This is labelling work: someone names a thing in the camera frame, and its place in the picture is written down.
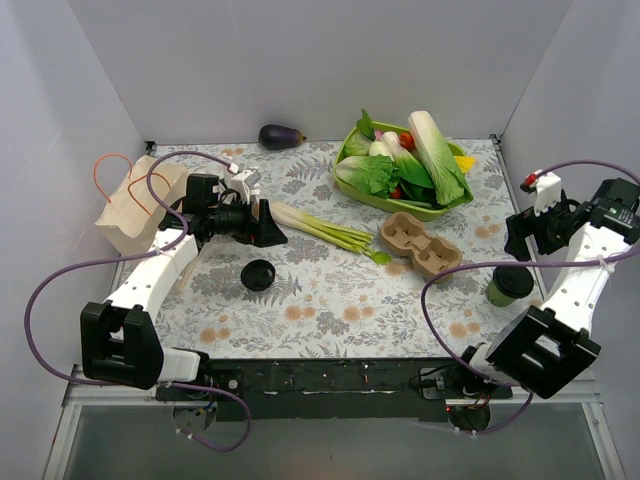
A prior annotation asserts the black plastic cup lid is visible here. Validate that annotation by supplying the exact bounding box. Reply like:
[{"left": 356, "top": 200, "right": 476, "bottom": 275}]
[{"left": 492, "top": 266, "right": 534, "bottom": 299}]

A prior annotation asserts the green paper coffee cup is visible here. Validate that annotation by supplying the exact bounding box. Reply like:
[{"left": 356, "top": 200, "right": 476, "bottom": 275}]
[{"left": 485, "top": 266, "right": 534, "bottom": 307}]

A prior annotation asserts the brown pulp cup carrier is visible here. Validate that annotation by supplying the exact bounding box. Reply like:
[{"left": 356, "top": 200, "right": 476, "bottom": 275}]
[{"left": 380, "top": 212, "right": 462, "bottom": 279}]

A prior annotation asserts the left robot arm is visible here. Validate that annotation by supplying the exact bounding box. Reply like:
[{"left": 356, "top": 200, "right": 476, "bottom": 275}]
[{"left": 80, "top": 169, "right": 287, "bottom": 400}]

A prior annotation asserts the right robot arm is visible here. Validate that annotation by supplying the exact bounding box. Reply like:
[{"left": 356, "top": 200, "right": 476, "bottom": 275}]
[{"left": 452, "top": 173, "right": 639, "bottom": 399}]

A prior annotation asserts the brown paper takeout bag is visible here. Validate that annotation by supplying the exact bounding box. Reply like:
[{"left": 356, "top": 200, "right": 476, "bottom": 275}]
[{"left": 94, "top": 154, "right": 188, "bottom": 256}]

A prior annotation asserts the long napa cabbage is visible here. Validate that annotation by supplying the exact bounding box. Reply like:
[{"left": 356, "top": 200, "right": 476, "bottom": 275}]
[{"left": 408, "top": 111, "right": 474, "bottom": 208}]

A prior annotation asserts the yellow pepper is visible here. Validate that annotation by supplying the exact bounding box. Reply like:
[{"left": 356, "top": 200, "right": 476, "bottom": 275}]
[{"left": 454, "top": 156, "right": 476, "bottom": 174}]

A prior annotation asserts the green onion bunch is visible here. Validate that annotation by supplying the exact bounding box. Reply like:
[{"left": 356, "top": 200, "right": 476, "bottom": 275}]
[{"left": 270, "top": 201, "right": 392, "bottom": 265}]

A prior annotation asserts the purple eggplant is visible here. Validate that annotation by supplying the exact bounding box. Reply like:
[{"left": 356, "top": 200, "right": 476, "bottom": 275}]
[{"left": 258, "top": 124, "right": 307, "bottom": 151}]

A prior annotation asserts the floral table mat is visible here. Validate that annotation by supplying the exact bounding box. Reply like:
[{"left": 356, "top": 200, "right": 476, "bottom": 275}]
[{"left": 155, "top": 140, "right": 542, "bottom": 358}]

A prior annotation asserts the green vegetable tray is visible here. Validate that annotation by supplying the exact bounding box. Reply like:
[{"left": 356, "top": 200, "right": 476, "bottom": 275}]
[{"left": 332, "top": 121, "right": 467, "bottom": 222}]

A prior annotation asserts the bok choy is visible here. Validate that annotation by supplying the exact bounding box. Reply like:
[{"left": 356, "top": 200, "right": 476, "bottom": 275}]
[{"left": 369, "top": 131, "right": 434, "bottom": 189}]

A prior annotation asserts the green leafy lettuce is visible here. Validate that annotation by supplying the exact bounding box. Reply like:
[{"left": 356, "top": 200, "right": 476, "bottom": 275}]
[{"left": 335, "top": 155, "right": 400, "bottom": 198}]

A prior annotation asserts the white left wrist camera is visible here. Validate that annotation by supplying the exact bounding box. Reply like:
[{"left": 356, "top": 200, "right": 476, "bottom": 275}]
[{"left": 225, "top": 166, "right": 261, "bottom": 203}]

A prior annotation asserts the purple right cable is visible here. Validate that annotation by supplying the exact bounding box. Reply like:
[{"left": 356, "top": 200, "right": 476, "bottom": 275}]
[{"left": 419, "top": 159, "right": 640, "bottom": 435}]

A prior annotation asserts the purple cable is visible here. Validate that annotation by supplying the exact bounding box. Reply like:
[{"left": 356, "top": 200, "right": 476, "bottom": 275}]
[
  {"left": 419, "top": 159, "right": 640, "bottom": 435},
  {"left": 24, "top": 151, "right": 253, "bottom": 454}
]

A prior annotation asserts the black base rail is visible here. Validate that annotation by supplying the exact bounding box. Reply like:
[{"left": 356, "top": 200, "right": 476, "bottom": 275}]
[{"left": 155, "top": 357, "right": 512, "bottom": 422}]

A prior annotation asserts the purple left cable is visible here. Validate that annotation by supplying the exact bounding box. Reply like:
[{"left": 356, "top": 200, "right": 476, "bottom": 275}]
[{"left": 24, "top": 151, "right": 253, "bottom": 454}]

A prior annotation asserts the aluminium frame rail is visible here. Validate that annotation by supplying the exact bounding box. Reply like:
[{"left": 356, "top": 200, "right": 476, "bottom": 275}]
[{"left": 62, "top": 382, "right": 156, "bottom": 407}]

